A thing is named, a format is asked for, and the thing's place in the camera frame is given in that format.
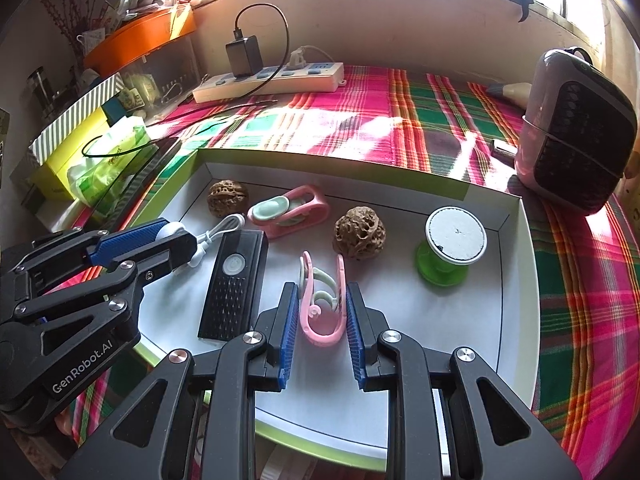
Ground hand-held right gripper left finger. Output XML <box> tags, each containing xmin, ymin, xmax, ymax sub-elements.
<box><xmin>57</xmin><ymin>281</ymin><xmax>301</xmax><ymax>480</ymax></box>

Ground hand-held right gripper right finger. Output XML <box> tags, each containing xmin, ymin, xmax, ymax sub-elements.
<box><xmin>346</xmin><ymin>281</ymin><xmax>584</xmax><ymax>480</ymax></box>

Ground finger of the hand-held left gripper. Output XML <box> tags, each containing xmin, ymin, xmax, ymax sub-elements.
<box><xmin>12</xmin><ymin>232</ymin><xmax>198</xmax><ymax>358</ymax></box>
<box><xmin>0</xmin><ymin>219</ymin><xmax>173</xmax><ymax>311</ymax></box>

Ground white round corded device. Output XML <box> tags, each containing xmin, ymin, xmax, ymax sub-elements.
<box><xmin>155</xmin><ymin>213</ymin><xmax>246</xmax><ymax>268</ymax></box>

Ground pink clip with green pad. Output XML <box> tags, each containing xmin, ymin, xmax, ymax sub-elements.
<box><xmin>247</xmin><ymin>185</ymin><xmax>331</xmax><ymax>238</ymax></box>
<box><xmin>298</xmin><ymin>251</ymin><xmax>347</xmax><ymax>348</ymax></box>

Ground black remote control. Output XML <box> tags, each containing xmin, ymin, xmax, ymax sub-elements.
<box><xmin>197</xmin><ymin>230</ymin><xmax>270</xmax><ymax>345</ymax></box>

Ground white shallow cardboard box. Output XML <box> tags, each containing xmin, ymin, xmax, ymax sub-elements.
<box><xmin>117</xmin><ymin>147</ymin><xmax>543</xmax><ymax>473</ymax></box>

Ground green spool with white top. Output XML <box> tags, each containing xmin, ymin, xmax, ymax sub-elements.
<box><xmin>414</xmin><ymin>206</ymin><xmax>488</xmax><ymax>283</ymax></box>

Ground green tissue pack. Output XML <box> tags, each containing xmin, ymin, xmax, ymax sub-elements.
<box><xmin>66</xmin><ymin>122</ymin><xmax>156</xmax><ymax>208</ymax></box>

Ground white flat box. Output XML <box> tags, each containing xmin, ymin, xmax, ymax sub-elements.
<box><xmin>35</xmin><ymin>195</ymin><xmax>96</xmax><ymax>231</ymax></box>

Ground brown walnut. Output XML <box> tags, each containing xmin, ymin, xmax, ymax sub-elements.
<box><xmin>333</xmin><ymin>206</ymin><xmax>387</xmax><ymax>261</ymax></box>
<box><xmin>206</xmin><ymin>180</ymin><xmax>249</xmax><ymax>218</ymax></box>

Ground yellow box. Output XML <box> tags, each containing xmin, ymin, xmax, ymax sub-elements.
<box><xmin>30</xmin><ymin>109</ymin><xmax>113</xmax><ymax>201</ymax></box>

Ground striped box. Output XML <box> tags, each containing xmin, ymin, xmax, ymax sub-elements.
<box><xmin>27</xmin><ymin>72</ymin><xmax>123</xmax><ymax>166</ymax></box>

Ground clear plastic container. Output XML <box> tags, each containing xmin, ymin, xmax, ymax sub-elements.
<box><xmin>117</xmin><ymin>35</ymin><xmax>203</xmax><ymax>111</ymax></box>

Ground glass jar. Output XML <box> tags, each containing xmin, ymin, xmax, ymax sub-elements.
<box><xmin>25</xmin><ymin>67</ymin><xmax>56</xmax><ymax>121</ymax></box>

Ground white power strip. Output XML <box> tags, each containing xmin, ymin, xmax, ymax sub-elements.
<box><xmin>192</xmin><ymin>61</ymin><xmax>347</xmax><ymax>104</ymax></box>

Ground orange tray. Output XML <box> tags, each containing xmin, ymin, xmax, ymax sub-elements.
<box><xmin>82</xmin><ymin>7</ymin><xmax>197</xmax><ymax>78</ymax></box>

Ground plaid tablecloth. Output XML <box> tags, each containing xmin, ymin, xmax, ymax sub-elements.
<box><xmin>70</xmin><ymin>62</ymin><xmax>640</xmax><ymax>466</ymax></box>

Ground dried flower branches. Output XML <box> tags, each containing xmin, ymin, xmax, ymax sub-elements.
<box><xmin>37</xmin><ymin>0</ymin><xmax>101</xmax><ymax>56</ymax></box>

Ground white plug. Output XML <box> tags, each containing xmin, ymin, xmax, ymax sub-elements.
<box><xmin>287</xmin><ymin>46</ymin><xmax>326</xmax><ymax>72</ymax></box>

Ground small fan heater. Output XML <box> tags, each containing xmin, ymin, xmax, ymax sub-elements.
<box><xmin>513</xmin><ymin>47</ymin><xmax>640</xmax><ymax>216</ymax></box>

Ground black hook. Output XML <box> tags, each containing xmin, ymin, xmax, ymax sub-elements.
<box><xmin>515</xmin><ymin>0</ymin><xmax>550</xmax><ymax>23</ymax></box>

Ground black charger with cable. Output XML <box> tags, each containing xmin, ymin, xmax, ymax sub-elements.
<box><xmin>81</xmin><ymin>4</ymin><xmax>291</xmax><ymax>158</ymax></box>

